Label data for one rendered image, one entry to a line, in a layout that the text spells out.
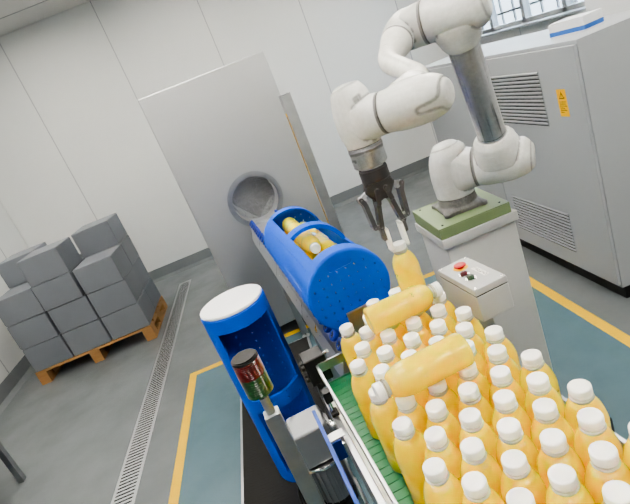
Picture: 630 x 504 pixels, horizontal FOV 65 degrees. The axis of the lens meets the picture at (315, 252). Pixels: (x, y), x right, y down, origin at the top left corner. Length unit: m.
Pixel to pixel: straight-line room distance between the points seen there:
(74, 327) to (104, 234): 0.94
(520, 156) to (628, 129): 1.13
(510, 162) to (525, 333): 0.76
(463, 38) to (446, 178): 0.57
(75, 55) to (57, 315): 3.20
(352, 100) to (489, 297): 0.63
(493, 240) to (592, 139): 1.01
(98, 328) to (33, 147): 2.79
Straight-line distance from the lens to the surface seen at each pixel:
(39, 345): 5.52
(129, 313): 5.17
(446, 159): 2.02
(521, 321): 2.29
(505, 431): 0.95
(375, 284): 1.64
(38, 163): 7.18
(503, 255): 2.14
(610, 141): 2.98
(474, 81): 1.80
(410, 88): 1.19
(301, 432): 1.52
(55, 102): 7.04
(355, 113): 1.23
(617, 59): 2.96
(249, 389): 1.15
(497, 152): 1.94
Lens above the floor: 1.76
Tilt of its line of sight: 19 degrees down
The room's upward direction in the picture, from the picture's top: 22 degrees counter-clockwise
